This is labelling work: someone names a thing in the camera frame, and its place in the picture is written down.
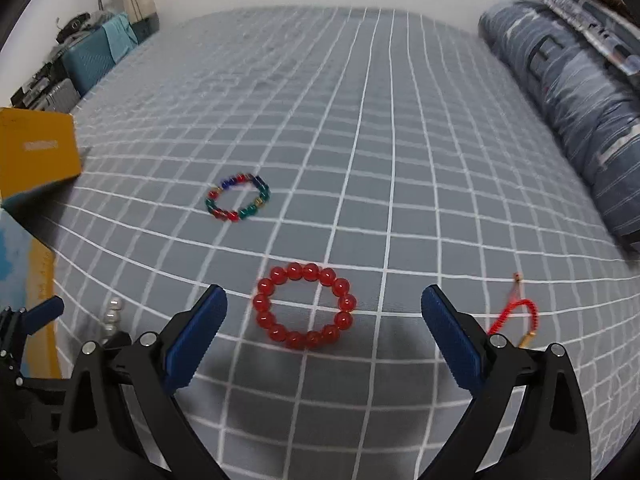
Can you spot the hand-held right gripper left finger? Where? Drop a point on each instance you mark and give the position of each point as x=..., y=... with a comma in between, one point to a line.
x=197, y=340

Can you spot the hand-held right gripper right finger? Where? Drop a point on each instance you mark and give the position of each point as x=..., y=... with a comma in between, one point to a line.
x=452, y=340

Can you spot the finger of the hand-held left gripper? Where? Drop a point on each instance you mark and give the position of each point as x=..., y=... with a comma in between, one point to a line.
x=45, y=314

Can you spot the blue and yellow cardboard box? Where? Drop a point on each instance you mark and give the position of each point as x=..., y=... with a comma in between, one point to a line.
x=25, y=285

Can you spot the orange cardboard box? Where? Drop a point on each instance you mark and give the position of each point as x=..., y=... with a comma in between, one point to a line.
x=40, y=155

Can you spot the silver suitcase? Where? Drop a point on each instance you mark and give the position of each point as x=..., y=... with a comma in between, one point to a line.
x=47, y=96

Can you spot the grey checked bed sheet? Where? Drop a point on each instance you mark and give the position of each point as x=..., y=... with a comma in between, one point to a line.
x=375, y=135

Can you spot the dark teal suitcase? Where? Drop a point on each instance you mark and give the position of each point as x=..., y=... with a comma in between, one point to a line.
x=87, y=65

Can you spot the folded blue grey quilt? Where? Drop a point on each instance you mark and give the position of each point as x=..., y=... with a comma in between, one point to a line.
x=575, y=90

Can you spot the teal cloth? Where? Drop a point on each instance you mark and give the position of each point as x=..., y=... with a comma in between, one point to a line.
x=120, y=35

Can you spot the black bag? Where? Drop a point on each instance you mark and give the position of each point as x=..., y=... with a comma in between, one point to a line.
x=77, y=25

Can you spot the grey patterned pillow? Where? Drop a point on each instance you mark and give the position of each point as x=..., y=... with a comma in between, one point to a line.
x=590, y=20

